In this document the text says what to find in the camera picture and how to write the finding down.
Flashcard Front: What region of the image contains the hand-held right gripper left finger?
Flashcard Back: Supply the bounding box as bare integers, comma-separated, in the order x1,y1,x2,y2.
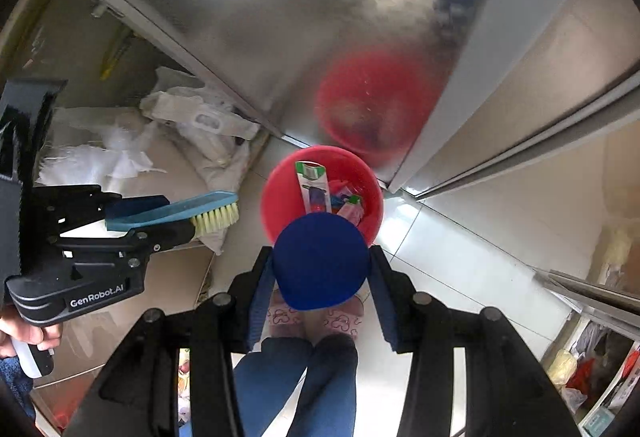
64,246,275,437

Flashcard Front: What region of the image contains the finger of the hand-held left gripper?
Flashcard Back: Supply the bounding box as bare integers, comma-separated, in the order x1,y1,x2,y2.
50,218,197,268
35,184,172,230

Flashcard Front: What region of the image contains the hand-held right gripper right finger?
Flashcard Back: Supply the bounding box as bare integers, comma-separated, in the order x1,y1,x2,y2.
369,244,583,437

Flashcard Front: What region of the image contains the teal scrubbing brush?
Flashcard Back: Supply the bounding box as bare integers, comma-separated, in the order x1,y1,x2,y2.
105,190,240,236

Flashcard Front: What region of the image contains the blue round cap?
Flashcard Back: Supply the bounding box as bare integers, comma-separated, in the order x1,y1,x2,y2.
272,212,371,310

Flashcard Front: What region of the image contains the red plastic bin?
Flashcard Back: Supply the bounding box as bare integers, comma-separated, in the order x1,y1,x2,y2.
260,146,385,248

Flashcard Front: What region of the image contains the person's left hand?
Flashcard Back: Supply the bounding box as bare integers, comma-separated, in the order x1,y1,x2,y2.
0,304,64,359

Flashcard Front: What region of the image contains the pink patterned slipper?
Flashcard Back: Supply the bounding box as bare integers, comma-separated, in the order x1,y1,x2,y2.
314,299,366,343
266,292,310,343

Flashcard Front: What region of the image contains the white crumpled plastic bag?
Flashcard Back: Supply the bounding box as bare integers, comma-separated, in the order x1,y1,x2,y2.
37,122,167,188

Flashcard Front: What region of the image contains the person's left leg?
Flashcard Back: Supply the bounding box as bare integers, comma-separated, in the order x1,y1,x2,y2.
232,336,315,437

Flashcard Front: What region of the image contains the person's leg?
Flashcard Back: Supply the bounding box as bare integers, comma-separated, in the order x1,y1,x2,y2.
295,333,359,437
232,336,315,437

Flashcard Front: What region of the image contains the white plastic sack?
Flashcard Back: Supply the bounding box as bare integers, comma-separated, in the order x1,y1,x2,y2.
175,127,253,258

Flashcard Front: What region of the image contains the person's right leg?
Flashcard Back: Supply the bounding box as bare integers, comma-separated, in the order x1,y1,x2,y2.
295,333,359,437

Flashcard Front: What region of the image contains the green blister pack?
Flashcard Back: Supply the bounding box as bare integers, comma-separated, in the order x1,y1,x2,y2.
295,160,331,215

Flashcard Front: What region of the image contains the yellowish plastic bag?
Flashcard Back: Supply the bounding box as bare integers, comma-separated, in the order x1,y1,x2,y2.
546,348,577,386

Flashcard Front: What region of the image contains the red plastic bag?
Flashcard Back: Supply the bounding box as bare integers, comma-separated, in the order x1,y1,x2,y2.
569,356,607,394

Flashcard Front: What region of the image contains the frosted metal cabinet door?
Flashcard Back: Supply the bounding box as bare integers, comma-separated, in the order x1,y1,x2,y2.
65,0,516,193

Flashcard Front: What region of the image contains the beige cabinet door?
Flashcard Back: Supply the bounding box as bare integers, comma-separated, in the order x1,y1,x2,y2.
390,0,640,200

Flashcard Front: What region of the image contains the metal door frame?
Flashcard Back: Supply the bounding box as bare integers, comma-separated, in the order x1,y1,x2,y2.
532,267,640,343

